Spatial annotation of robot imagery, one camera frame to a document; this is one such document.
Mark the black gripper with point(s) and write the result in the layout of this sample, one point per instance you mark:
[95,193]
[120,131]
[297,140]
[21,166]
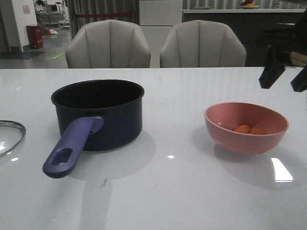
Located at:
[280,42]

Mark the orange ham slice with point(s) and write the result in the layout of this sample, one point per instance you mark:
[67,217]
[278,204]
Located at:
[245,129]
[256,131]

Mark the pink bowl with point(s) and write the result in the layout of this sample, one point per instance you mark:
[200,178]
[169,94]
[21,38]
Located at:
[222,118]

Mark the glass lid with blue knob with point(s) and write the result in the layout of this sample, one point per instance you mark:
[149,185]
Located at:
[11,135]

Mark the beige sofa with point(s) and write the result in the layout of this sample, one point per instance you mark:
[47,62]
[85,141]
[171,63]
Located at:
[298,60]

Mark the fruit plate on counter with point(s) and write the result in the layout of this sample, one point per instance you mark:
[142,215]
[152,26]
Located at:
[248,4]

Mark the grey chair right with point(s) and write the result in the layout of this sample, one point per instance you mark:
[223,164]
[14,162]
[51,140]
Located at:
[202,44]

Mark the grey chair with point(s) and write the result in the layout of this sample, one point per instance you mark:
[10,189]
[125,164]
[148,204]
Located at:
[202,44]
[108,44]

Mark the white cabinet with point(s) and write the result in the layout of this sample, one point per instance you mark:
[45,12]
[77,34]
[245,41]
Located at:
[156,18]

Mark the grey chair left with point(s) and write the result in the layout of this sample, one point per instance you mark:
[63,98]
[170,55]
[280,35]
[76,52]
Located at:
[108,44]

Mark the red barrier belt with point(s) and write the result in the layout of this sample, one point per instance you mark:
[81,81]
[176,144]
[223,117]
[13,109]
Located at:
[105,15]

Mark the red bin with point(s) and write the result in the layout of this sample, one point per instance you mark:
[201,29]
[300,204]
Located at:
[34,36]

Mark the dark blue saucepan purple handle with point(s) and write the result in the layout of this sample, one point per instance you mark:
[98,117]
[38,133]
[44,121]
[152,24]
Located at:
[93,115]

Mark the pink wall notice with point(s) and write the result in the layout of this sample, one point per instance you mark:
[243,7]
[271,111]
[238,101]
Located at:
[26,9]

